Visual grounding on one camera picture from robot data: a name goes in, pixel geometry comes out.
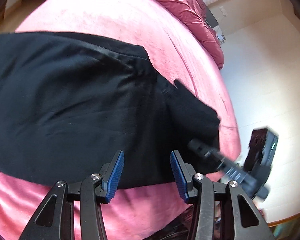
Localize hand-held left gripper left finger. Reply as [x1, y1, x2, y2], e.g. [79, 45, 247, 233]
[19, 150, 125, 240]

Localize grey and white headboard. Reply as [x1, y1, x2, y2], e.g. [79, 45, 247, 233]
[206, 6, 219, 29]

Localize dark pink duvet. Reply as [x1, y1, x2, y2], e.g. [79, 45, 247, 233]
[120, 0, 225, 68]

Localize dark printed cloth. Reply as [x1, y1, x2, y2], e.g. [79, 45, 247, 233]
[150, 209, 223, 240]

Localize bed with pink sheet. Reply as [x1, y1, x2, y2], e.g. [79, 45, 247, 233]
[0, 0, 241, 240]

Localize black pants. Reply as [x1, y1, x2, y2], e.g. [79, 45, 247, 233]
[0, 31, 221, 191]

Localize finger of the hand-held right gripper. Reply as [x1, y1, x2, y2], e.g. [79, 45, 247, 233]
[187, 138, 250, 180]

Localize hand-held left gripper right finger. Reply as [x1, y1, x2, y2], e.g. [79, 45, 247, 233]
[170, 150, 275, 240]

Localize wooden furniture edge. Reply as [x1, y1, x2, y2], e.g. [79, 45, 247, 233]
[267, 209, 300, 231]

